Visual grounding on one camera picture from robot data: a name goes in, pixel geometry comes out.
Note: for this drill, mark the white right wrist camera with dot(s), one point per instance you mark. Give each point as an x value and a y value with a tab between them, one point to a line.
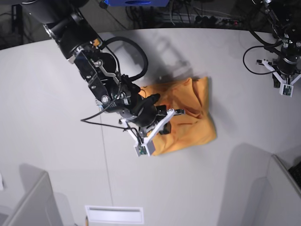
145	149

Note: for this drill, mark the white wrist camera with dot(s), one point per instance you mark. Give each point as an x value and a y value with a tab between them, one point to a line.
286	90
145	149

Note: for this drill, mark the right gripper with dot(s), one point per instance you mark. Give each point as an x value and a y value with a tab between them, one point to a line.
146	119

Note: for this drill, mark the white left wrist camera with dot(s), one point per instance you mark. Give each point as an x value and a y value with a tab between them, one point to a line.
286	90

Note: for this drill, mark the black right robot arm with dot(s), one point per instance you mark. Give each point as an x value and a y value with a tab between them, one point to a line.
99	66

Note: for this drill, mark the grey bin left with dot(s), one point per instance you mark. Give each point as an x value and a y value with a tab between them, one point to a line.
37	207

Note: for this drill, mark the blue grey box at top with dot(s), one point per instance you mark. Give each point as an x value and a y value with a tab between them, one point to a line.
147	3

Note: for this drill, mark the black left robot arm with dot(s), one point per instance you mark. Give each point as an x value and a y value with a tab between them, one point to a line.
287	32

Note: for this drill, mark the white cloth at left edge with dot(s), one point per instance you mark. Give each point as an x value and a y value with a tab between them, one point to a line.
1	183

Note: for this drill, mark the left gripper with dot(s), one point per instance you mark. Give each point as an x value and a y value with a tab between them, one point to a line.
284	71

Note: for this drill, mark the orange yellow T-shirt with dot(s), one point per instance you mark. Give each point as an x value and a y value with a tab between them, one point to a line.
195	127

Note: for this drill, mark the black keyboard at right edge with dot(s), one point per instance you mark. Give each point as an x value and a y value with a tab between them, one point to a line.
295	172

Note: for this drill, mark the white table slot plate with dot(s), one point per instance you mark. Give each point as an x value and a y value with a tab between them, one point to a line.
115	215

